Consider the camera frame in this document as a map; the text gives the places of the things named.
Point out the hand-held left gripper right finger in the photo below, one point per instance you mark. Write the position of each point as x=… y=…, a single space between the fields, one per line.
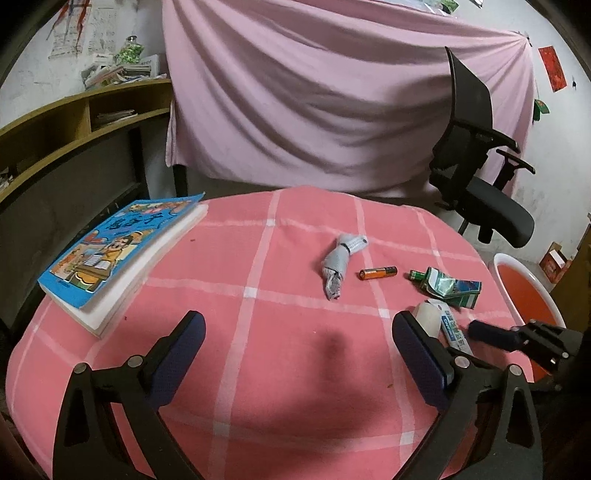
x=418 y=360

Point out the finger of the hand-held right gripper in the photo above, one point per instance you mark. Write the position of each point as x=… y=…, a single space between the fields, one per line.
x=551 y=344
x=494 y=336

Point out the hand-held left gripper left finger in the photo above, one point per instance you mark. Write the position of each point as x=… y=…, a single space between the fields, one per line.
x=178 y=360

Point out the white and blue toothpaste tube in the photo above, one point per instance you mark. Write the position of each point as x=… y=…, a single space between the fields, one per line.
x=455 y=330

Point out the white rounded object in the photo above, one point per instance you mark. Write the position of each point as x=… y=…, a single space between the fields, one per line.
x=427 y=314

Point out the orange bucket with white rim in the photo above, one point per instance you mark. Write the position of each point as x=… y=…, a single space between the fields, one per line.
x=521 y=286

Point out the green crushed carton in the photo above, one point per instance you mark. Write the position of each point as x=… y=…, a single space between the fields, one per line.
x=450 y=288

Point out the green battery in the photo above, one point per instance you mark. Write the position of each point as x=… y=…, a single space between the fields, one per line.
x=417 y=275

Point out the orange battery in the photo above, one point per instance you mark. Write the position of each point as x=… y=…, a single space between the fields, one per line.
x=378 y=273

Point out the brown wooden cabinet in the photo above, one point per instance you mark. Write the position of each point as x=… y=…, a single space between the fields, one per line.
x=581 y=277

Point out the red and brown small carton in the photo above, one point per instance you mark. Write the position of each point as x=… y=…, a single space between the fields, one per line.
x=554 y=264

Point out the pink checked tablecloth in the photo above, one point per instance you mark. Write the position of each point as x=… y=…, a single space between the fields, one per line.
x=286 y=369

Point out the blue cartoon cover book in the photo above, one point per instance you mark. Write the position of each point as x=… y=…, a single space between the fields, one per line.
x=115 y=249

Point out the black mesh office chair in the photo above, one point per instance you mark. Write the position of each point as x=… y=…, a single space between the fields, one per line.
x=494 y=207

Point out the green hanging hat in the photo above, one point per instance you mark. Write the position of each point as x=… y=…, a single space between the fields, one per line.
x=541 y=109

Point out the pile of papers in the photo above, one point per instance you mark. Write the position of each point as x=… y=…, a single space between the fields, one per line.
x=115 y=117
x=4 y=179

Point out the wooden shelf desk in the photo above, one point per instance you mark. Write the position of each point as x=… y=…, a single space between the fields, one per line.
x=46 y=117

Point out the pink hanging sheet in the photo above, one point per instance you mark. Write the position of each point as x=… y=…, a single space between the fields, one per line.
x=323 y=92

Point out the stack of books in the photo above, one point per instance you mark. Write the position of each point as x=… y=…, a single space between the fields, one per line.
x=115 y=74

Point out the white tissue box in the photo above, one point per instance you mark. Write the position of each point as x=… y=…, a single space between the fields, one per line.
x=102 y=60

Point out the glass jar of green candy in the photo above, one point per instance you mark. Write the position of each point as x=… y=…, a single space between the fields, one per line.
x=130 y=50

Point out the green landscape photo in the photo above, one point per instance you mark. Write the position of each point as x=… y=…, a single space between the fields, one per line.
x=446 y=5

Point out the red and black tassel decoration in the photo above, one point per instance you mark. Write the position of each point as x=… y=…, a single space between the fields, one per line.
x=76 y=14

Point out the red paper wall poster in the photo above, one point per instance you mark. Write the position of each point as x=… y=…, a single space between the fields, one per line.
x=552 y=68

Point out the paper wall calendar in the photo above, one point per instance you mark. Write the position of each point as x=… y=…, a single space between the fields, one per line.
x=69 y=39

